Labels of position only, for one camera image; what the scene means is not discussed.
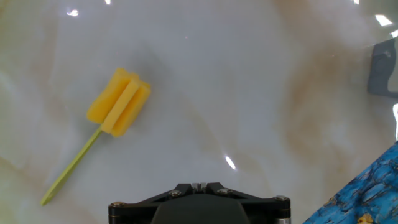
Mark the green push button box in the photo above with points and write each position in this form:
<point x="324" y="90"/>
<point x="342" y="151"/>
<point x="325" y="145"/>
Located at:
<point x="377" y="71"/>

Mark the marble pattern table sheet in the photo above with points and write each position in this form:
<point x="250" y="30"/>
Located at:
<point x="217" y="93"/>

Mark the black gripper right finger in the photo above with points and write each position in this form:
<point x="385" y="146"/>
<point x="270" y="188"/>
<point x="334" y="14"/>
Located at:
<point x="267" y="208"/>

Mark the blue starry painted cloth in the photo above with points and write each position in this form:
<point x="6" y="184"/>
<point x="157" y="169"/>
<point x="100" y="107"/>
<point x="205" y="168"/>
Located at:
<point x="373" y="193"/>

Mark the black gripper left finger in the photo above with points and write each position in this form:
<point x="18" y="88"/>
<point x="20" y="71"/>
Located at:
<point x="136" y="208"/>

